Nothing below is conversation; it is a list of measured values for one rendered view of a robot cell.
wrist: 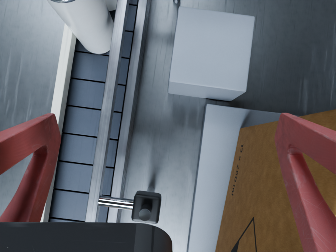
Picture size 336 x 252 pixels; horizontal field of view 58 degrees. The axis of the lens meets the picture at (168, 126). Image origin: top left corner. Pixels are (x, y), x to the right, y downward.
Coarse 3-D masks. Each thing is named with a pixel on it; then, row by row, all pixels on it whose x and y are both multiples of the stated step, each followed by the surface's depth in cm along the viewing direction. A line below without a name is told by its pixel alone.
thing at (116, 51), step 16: (128, 0) 35; (112, 32) 34; (112, 48) 34; (112, 64) 34; (112, 80) 34; (112, 96) 34; (112, 112) 34; (96, 144) 33; (96, 160) 33; (96, 176) 33; (96, 192) 33; (96, 208) 33
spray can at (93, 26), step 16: (48, 0) 27; (64, 0) 26; (80, 0) 27; (96, 0) 30; (64, 16) 30; (80, 16) 30; (96, 16) 32; (80, 32) 34; (96, 32) 35; (96, 48) 39
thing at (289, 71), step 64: (0, 0) 48; (192, 0) 48; (256, 0) 48; (320, 0) 48; (0, 64) 47; (256, 64) 48; (320, 64) 48; (0, 128) 46; (192, 128) 47; (0, 192) 46; (128, 192) 46; (192, 192) 46
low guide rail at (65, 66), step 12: (72, 36) 39; (72, 48) 40; (60, 60) 39; (72, 60) 40; (60, 72) 38; (60, 84) 38; (60, 96) 38; (60, 108) 38; (60, 120) 39; (60, 132) 39; (48, 204) 38; (48, 216) 39
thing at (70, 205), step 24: (72, 72) 42; (96, 72) 42; (120, 72) 42; (72, 96) 42; (96, 96) 42; (120, 96) 42; (72, 120) 42; (96, 120) 42; (120, 120) 42; (72, 144) 41; (72, 168) 41; (72, 192) 41; (72, 216) 41
